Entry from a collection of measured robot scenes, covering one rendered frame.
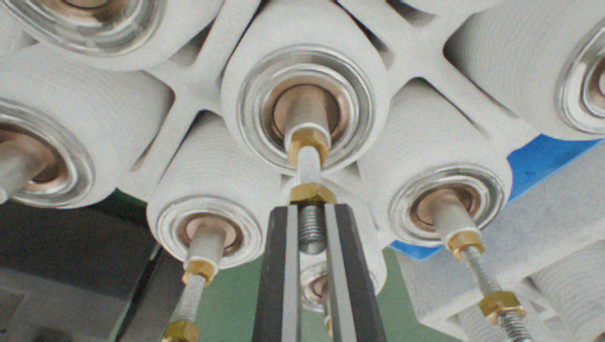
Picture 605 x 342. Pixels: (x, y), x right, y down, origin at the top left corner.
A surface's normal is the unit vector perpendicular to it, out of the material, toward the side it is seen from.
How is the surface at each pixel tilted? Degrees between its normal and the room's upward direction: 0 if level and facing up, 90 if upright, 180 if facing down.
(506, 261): 90
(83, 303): 45
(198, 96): 0
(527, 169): 88
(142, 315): 37
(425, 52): 0
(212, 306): 0
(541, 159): 88
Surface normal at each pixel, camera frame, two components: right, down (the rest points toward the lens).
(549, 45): -0.82, 0.22
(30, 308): 0.41, -0.05
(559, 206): -0.82, -0.45
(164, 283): 0.47, -0.31
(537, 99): -0.61, 0.66
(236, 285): 0.01, 0.59
